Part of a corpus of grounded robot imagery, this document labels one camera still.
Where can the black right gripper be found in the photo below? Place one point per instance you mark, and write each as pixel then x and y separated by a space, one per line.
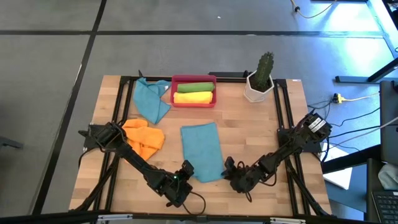
pixel 241 179

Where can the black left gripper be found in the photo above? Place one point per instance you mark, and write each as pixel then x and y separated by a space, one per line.
pixel 178 189

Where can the blue microfiber towel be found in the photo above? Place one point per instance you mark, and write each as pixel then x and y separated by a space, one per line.
pixel 150 99
pixel 202 149

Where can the orange microfiber towel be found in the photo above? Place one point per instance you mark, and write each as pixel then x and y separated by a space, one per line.
pixel 146 138

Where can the yellow microfiber towel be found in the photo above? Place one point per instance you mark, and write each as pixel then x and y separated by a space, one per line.
pixel 192 97

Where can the green microfiber towel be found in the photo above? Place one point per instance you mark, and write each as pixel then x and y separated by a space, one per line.
pixel 196 87

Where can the pink plastic basket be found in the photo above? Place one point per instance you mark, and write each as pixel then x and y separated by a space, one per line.
pixel 192 77

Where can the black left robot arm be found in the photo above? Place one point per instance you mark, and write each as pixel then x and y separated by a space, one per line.
pixel 130 155

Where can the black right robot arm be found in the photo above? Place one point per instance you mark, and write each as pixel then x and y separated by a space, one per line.
pixel 289 146

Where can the black crossbar with silver brackets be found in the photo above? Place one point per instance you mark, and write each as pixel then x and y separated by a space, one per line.
pixel 199 218

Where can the white hexagonal plant pot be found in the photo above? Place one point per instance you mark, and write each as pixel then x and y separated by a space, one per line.
pixel 253 95

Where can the white sheet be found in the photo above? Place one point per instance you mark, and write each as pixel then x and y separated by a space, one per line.
pixel 340 177

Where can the black desk beam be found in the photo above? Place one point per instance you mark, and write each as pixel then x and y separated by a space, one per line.
pixel 348 161

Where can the green cactus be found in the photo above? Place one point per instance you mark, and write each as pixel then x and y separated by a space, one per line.
pixel 264 70

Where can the grey cloth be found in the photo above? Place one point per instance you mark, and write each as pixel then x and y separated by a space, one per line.
pixel 388 177

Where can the black laptop keyboard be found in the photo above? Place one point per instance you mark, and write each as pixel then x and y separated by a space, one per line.
pixel 387 207

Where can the black desk foot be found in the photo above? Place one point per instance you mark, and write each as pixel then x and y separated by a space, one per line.
pixel 354 79

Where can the black monitor panel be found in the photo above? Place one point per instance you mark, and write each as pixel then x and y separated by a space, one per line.
pixel 388 124

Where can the grey floor object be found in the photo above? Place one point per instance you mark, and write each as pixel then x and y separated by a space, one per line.
pixel 9 143

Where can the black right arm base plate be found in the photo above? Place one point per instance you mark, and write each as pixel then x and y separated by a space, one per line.
pixel 312 147

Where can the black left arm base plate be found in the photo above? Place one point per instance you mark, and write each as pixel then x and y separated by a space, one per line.
pixel 90 144

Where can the black aluminium table frame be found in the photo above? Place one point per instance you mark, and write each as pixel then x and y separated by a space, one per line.
pixel 183 79

